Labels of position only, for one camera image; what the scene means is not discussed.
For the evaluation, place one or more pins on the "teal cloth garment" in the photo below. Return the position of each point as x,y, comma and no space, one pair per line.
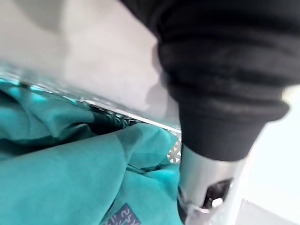
70,168

